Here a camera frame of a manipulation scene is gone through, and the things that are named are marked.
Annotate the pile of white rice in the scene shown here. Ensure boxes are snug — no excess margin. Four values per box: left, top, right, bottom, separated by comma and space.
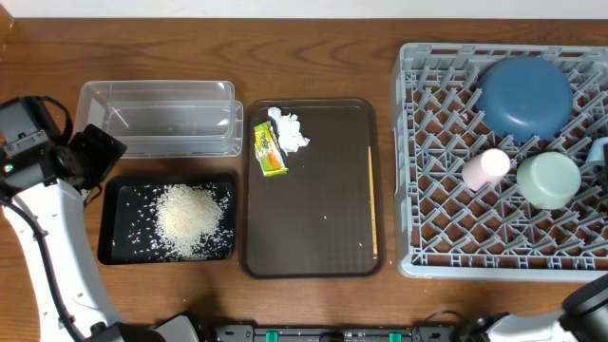
113, 182, 235, 261

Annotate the green yellow snack wrapper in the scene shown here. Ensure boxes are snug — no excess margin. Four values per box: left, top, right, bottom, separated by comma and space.
254, 122, 289, 177

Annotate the white tissue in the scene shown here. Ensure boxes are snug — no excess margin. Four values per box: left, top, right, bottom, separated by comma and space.
268, 106, 310, 155

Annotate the wooden chopstick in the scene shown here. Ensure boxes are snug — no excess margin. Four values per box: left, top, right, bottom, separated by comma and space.
368, 146, 378, 258

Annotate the pink white cup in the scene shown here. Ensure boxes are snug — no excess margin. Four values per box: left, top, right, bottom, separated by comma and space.
462, 148, 510, 191

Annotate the dark blue plate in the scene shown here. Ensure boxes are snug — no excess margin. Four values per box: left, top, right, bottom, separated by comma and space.
475, 57, 573, 143

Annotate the mint green bowl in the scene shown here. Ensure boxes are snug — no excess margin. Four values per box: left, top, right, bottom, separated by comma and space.
516, 152, 581, 210

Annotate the light blue saucer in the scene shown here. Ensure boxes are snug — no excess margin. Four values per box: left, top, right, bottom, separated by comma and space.
585, 137, 608, 166

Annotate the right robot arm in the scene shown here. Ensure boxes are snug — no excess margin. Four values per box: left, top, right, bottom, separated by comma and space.
451, 275, 607, 342

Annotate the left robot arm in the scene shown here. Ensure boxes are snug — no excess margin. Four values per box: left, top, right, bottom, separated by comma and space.
1, 96, 204, 342

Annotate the black waste tray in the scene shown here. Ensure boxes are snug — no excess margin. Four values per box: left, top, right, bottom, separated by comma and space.
96, 172, 238, 266

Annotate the grey dishwasher rack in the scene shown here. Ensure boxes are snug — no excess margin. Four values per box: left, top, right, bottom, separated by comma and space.
391, 43, 607, 282

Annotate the clear plastic bin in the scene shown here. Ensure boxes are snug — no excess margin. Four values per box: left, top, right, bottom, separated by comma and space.
74, 80, 243, 159

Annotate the brown serving tray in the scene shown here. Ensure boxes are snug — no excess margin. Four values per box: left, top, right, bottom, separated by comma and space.
239, 99, 385, 279

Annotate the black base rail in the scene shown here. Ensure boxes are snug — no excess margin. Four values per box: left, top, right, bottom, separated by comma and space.
215, 324, 454, 342

